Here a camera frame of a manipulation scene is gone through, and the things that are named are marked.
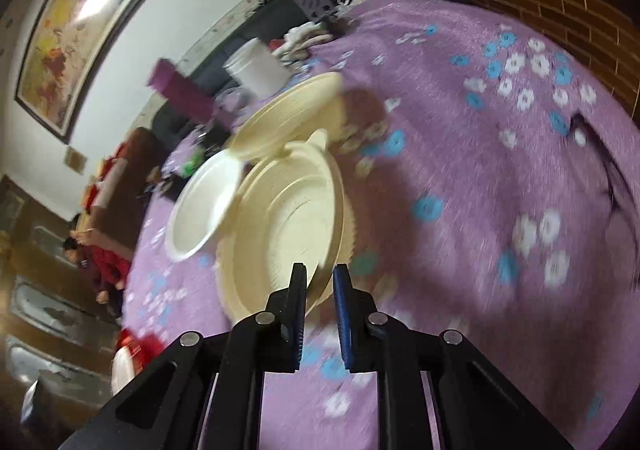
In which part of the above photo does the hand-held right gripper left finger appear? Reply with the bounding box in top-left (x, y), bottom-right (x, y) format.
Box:
top-left (57, 262), bottom-right (308, 450)

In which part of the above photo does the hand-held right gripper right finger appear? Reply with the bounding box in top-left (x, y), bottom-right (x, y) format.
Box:
top-left (332, 264), bottom-right (576, 450)

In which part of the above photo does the cream plastic bowl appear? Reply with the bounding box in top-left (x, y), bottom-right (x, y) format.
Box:
top-left (215, 130), bottom-right (356, 326)
top-left (227, 72), bottom-right (346, 161)

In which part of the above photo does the white plastic bowl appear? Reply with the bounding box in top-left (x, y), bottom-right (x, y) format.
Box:
top-left (111, 345), bottom-right (146, 396)
top-left (165, 150), bottom-right (243, 262)

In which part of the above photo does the purple floral tablecloth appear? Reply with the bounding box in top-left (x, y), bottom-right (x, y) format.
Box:
top-left (120, 0), bottom-right (640, 450)

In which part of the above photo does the green packet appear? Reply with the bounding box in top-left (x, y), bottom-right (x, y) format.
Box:
top-left (182, 150), bottom-right (206, 178)

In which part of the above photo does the brown armchair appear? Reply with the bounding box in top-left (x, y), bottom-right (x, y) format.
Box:
top-left (82, 127), bottom-right (168, 256)

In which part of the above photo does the black leather sofa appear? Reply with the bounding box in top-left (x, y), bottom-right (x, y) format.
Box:
top-left (150, 0), bottom-right (416, 146)

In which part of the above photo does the white plastic jar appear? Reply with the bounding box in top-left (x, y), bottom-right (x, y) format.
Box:
top-left (223, 37), bottom-right (288, 98)

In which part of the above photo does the purple thermos bottle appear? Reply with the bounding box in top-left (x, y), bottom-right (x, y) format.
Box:
top-left (147, 57), bottom-right (216, 118)

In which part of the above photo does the brown wooden door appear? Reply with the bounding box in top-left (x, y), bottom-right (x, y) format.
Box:
top-left (0, 175), bottom-right (126, 431)

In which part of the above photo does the white cloth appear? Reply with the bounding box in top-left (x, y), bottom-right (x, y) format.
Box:
top-left (272, 22), bottom-right (333, 63)

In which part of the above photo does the grey patterned holder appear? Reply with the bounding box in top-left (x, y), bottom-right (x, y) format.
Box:
top-left (295, 0), bottom-right (335, 23)

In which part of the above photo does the gold wall plaque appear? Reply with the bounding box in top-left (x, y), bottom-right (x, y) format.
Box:
top-left (65, 146), bottom-right (88, 176)

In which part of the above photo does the framed wall painting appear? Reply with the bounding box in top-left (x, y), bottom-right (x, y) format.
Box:
top-left (15, 0), bottom-right (180, 145)

